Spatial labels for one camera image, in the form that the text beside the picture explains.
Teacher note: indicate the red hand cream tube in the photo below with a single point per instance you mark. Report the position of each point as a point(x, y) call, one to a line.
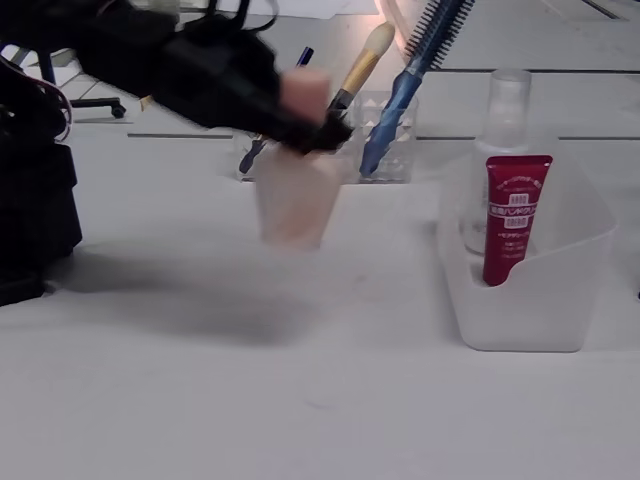
point(515, 225)

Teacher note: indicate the makeup brush with gold ferrule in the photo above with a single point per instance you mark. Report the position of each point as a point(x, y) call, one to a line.
point(360, 70)

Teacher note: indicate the dark blue eyeliner pencil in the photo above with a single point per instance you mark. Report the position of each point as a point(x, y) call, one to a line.
point(305, 56)

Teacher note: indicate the blue round hairbrush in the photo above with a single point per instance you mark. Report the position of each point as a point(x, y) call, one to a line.
point(405, 95)

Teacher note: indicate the clear spray bottle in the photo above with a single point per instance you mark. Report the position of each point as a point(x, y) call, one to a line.
point(510, 100)

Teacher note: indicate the clear crystal organizer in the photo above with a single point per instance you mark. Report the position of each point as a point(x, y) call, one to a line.
point(407, 150)

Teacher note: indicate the frosted white plastic bin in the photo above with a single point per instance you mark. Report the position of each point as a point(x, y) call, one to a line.
point(525, 320)

